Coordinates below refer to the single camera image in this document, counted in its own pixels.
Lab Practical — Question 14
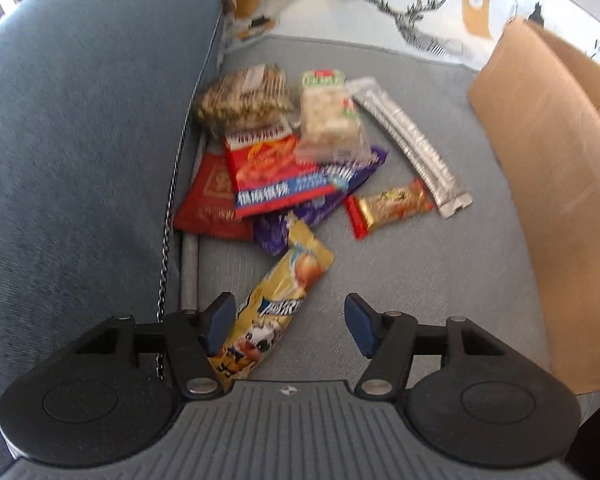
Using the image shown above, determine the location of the dark red snack packet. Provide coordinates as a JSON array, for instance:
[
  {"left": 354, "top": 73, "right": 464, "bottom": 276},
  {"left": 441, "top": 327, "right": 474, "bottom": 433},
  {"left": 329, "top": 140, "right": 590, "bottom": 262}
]
[{"left": 173, "top": 152, "right": 253, "bottom": 242}]

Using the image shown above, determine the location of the blue sofa armrest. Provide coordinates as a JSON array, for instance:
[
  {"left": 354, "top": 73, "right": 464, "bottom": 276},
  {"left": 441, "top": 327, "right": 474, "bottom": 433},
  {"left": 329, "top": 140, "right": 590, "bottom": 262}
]
[{"left": 0, "top": 0, "right": 222, "bottom": 474}]

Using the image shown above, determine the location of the yellow ice cream cone packet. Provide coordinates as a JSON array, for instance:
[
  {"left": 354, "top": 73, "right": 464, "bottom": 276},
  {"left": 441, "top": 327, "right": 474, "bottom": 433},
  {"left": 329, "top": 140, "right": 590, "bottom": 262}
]
[{"left": 209, "top": 214, "right": 334, "bottom": 390}]

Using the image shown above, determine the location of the purple snack packet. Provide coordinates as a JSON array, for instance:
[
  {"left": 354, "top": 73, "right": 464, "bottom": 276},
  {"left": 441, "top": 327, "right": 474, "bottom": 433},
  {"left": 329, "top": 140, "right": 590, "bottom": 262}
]
[{"left": 253, "top": 145, "right": 388, "bottom": 256}]

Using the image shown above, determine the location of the rice cracker snack pack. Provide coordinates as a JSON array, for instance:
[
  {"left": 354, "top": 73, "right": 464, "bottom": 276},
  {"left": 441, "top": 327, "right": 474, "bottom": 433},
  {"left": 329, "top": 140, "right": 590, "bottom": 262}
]
[{"left": 294, "top": 70, "right": 370, "bottom": 164}]

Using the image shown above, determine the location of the brown seed snack pack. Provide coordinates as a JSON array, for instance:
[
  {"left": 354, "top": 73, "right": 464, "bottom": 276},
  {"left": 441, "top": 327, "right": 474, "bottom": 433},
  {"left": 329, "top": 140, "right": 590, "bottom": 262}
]
[{"left": 195, "top": 64, "right": 294, "bottom": 136}]

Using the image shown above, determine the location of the grey deer print cover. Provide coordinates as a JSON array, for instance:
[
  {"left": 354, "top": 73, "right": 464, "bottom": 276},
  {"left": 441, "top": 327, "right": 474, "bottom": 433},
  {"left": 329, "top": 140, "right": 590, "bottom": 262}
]
[{"left": 226, "top": 0, "right": 600, "bottom": 70}]

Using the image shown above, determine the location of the silver stick snack packet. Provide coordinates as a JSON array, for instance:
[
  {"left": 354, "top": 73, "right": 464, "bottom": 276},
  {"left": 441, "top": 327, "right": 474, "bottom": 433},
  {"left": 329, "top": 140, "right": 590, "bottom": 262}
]
[{"left": 346, "top": 77, "right": 472, "bottom": 219}]

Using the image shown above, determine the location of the red blue snack packet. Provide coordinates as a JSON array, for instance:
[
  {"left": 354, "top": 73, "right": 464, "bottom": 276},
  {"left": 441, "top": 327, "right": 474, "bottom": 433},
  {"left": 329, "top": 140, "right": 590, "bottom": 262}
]
[{"left": 223, "top": 119, "right": 338, "bottom": 219}]

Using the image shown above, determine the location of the cardboard box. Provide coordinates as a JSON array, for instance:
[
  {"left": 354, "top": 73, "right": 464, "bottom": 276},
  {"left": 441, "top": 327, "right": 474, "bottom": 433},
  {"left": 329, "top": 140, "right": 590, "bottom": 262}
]
[{"left": 468, "top": 18, "right": 600, "bottom": 394}]

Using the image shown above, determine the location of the red gold candy bar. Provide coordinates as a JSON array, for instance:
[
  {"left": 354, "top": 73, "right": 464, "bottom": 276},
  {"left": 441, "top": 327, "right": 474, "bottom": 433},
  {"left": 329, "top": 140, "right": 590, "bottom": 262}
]
[{"left": 343, "top": 178, "right": 436, "bottom": 240}]

